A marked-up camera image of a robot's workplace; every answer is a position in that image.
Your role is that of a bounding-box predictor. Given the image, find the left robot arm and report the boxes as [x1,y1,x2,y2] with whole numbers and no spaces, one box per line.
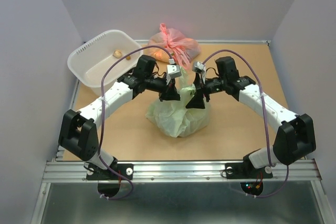
[58,55,182,179]

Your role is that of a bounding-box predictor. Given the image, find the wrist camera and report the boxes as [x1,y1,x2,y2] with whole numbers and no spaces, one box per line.
[166,58,182,84]
[192,61,206,82]

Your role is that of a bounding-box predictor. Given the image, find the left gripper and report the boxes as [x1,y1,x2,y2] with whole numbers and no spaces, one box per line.
[145,74,182,102]

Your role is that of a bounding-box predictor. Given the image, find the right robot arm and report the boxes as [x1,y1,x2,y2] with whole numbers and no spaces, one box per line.
[186,56,316,179]

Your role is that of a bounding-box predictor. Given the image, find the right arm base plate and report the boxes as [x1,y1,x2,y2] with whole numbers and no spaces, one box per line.
[225,162,273,179]

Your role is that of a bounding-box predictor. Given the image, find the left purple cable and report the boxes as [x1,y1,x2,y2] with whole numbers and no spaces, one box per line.
[97,46,175,200]

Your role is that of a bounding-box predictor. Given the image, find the white plastic basket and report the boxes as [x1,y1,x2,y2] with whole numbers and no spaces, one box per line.
[67,29,141,96]

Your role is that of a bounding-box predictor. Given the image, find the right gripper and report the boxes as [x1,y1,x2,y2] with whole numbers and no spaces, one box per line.
[185,72,227,109]

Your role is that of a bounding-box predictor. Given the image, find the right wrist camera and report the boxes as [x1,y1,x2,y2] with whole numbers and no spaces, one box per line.
[192,61,206,82]

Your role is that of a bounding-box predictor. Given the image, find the aluminium front rail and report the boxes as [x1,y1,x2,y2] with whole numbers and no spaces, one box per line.
[42,159,321,184]

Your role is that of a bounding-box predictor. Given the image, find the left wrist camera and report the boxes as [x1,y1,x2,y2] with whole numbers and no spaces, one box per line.
[166,58,182,84]

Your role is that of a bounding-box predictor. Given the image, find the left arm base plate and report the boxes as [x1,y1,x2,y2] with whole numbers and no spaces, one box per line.
[83,163,134,181]

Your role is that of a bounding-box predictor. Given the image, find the purple cable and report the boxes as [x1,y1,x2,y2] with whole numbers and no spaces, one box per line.
[97,46,175,200]
[202,49,289,199]

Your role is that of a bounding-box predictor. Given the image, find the green plastic bag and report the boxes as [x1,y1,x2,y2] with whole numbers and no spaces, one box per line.
[145,69,211,137]

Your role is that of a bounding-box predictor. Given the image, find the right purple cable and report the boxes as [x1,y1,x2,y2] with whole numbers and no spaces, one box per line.
[202,49,289,199]

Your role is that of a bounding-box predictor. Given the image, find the pink tied plastic bag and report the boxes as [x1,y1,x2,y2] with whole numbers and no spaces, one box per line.
[148,23,201,70]

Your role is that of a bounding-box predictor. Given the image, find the small beige fake garlic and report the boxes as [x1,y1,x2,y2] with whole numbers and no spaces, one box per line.
[113,50,123,59]

